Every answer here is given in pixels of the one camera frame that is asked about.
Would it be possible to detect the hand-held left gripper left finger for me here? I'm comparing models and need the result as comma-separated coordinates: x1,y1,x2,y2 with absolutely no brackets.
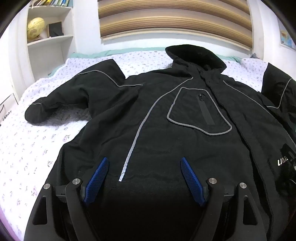
24,157,110,241

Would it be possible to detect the brown striped window blind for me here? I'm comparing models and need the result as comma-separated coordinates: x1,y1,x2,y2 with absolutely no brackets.
97,0,253,50

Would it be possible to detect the white bookshelf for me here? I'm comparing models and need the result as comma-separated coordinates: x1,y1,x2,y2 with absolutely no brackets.
25,0,77,81

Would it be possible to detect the row of books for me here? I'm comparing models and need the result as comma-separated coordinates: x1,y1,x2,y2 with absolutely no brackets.
30,0,73,8

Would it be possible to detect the black jacket with grey piping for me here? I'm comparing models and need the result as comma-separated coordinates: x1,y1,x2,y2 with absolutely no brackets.
25,44,296,241

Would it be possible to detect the yellow globe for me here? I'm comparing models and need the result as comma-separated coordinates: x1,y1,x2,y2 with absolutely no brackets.
27,17,45,43

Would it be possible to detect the wall map poster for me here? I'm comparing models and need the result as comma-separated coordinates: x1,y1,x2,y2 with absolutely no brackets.
279,22,296,50

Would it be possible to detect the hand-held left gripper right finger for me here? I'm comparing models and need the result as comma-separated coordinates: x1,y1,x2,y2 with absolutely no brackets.
180,157,269,241

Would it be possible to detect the floral quilted bed cover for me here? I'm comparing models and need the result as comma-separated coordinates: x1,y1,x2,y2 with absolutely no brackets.
0,51,296,232

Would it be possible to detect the white cardboard box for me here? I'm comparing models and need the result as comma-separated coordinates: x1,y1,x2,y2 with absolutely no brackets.
0,93,19,127

